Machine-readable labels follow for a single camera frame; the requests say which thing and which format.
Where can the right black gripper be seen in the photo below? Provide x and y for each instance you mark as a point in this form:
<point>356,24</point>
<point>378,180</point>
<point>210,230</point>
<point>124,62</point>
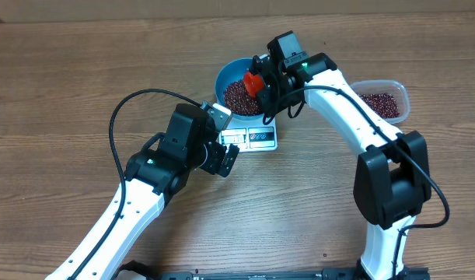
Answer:
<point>266,100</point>

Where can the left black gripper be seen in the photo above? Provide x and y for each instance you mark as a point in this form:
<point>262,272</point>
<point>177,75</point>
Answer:
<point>211,164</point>

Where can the orange measuring scoop blue handle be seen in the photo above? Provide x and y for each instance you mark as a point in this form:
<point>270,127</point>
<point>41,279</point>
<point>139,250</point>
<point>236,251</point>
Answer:
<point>253,83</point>

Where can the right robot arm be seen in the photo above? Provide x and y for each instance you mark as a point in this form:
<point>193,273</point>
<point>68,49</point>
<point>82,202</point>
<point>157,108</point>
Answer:
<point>392,175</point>

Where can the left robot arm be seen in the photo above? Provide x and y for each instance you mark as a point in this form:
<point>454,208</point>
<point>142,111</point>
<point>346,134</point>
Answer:
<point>150,179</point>

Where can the white digital kitchen scale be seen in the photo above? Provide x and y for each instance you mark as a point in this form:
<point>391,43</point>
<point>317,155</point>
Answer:
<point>250,134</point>

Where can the red beans in bowl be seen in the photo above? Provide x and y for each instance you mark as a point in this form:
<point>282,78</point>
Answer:
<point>238,100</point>

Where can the blue metal bowl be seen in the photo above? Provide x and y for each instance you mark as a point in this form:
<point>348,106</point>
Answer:
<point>232,72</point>

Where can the red beans in container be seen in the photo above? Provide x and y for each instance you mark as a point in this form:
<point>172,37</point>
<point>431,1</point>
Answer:
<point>383,104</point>

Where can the clear plastic container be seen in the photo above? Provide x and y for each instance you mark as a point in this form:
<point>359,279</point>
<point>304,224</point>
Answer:
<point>391,87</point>

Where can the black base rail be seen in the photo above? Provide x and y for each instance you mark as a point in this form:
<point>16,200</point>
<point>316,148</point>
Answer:
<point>256,276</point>

